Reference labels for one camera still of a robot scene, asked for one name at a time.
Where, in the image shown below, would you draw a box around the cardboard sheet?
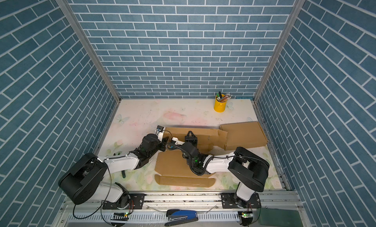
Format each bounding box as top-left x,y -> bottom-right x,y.
155,127 -> 227,188

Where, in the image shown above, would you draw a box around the cardboard box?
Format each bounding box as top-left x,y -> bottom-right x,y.
220,121 -> 267,151

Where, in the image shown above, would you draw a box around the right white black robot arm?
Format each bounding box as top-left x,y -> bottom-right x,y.
165,131 -> 270,209

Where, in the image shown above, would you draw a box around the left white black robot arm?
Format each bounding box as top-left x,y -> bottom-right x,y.
58,133 -> 168,209

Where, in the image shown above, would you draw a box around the green box at front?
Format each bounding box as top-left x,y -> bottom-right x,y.
258,208 -> 303,227

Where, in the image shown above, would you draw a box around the yellow pen cup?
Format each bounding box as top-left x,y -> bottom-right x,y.
213,97 -> 227,113

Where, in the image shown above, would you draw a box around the pens in cup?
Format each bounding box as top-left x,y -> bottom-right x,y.
215,91 -> 232,103

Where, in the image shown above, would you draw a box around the blue black stapler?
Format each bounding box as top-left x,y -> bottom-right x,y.
165,209 -> 198,227

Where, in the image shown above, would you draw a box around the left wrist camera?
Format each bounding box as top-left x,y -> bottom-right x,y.
156,126 -> 165,141

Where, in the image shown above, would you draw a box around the green handled pliers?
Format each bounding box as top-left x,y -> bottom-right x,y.
113,152 -> 126,179

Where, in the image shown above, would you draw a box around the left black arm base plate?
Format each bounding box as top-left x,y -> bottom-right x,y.
102,193 -> 146,211

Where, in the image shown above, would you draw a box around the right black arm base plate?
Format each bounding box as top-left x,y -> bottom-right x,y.
220,192 -> 261,209

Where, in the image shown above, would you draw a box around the aluminium front rail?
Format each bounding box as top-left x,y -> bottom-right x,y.
52,190 -> 310,227

